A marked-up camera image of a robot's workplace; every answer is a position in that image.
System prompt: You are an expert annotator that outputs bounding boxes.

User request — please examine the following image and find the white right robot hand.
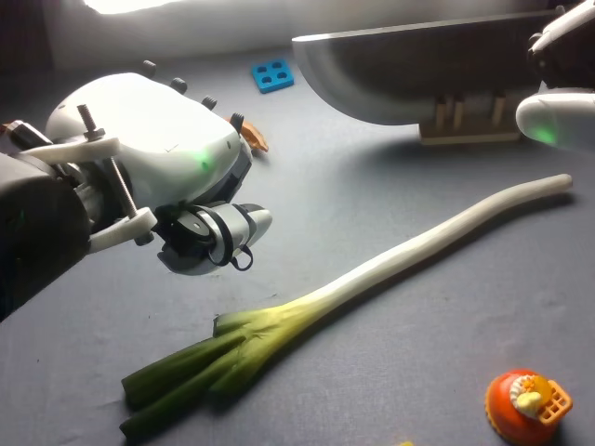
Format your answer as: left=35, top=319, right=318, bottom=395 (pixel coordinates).
left=515, top=0, right=595, bottom=153

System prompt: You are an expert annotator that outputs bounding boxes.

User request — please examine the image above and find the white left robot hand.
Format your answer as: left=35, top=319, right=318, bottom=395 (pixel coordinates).
left=46, top=59, right=273, bottom=278

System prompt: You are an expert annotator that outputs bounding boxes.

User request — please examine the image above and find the large steel kitchen knife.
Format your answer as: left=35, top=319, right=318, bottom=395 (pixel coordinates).
left=291, top=7, right=566, bottom=127

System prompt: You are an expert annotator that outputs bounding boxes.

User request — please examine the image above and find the long green white leek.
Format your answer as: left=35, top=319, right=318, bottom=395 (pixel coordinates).
left=119, top=173, right=574, bottom=440

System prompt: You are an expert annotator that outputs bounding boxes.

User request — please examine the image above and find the wooden peg board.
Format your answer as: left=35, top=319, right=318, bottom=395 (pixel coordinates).
left=417, top=92, right=522, bottom=147

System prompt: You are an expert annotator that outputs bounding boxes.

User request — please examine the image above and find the blue square four-hole block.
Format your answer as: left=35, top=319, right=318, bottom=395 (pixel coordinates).
left=251, top=57, right=297, bottom=95

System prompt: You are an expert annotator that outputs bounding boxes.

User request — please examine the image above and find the orange toy cake with waffle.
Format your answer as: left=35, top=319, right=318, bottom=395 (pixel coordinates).
left=484, top=368, right=574, bottom=440

